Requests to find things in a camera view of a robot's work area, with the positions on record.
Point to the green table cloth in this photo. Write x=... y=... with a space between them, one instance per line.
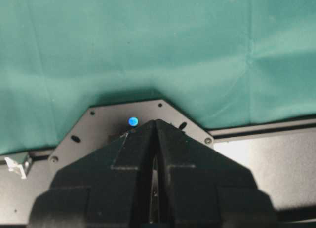
x=225 y=63

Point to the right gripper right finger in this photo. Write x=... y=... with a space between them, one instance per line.
x=206 y=189

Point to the white clip on base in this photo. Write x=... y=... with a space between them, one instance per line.
x=15 y=167

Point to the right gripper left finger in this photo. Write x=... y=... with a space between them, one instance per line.
x=109 y=188

